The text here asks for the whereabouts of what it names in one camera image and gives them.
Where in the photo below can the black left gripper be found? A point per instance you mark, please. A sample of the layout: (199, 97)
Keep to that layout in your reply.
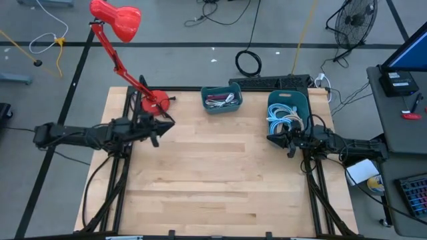
(146, 128)

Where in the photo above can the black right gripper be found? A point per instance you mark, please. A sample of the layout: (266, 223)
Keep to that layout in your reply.
(303, 140)

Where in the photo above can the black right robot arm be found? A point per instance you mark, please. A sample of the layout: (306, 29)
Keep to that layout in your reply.
(360, 146)

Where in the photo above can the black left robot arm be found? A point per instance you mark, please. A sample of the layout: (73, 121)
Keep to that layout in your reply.
(66, 135)

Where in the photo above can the red desk lamp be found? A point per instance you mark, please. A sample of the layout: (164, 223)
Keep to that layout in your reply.
(155, 103)

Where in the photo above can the large teal bin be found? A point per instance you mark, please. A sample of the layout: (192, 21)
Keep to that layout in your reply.
(287, 95)

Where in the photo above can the small teal bin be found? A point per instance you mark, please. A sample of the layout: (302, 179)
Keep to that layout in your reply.
(221, 111)

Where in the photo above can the black keyboard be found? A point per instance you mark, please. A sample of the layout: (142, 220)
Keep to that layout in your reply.
(267, 81)

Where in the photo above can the white power adapter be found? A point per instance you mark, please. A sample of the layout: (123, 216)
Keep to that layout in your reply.
(321, 77)

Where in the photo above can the white box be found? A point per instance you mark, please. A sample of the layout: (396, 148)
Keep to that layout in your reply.
(362, 171)

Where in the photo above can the yellow blue round object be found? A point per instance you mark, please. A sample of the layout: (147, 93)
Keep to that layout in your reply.
(376, 185)

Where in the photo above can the grey desk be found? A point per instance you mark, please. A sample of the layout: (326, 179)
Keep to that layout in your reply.
(403, 163)
(397, 126)

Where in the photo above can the small black computer box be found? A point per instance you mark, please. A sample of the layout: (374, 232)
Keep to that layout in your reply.
(398, 83)

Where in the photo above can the black floor fan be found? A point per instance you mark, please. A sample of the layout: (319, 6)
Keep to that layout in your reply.
(355, 23)

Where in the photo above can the black pen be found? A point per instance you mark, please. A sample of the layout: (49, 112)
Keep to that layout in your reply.
(417, 102)

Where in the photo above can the small black floor plug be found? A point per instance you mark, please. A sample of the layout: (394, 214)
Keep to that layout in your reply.
(37, 62)

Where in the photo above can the backlit keyboard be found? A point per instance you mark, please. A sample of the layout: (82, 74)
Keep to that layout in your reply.
(415, 196)

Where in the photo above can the computer monitor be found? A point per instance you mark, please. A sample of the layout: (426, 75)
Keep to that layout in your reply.
(410, 53)

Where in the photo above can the grey cart foot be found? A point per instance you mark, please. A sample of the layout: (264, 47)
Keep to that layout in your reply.
(16, 79)
(46, 2)

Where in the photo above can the black caster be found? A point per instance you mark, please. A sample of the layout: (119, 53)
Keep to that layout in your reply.
(4, 111)

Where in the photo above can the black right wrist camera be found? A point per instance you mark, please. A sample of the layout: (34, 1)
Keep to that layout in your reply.
(291, 151)

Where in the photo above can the black frame clamp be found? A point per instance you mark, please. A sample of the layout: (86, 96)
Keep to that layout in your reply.
(171, 234)
(268, 235)

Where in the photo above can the black aluminium table frame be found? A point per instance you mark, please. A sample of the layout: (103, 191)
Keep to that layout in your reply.
(193, 238)

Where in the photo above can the silver metal bracket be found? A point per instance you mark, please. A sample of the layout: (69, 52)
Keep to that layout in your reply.
(123, 238)

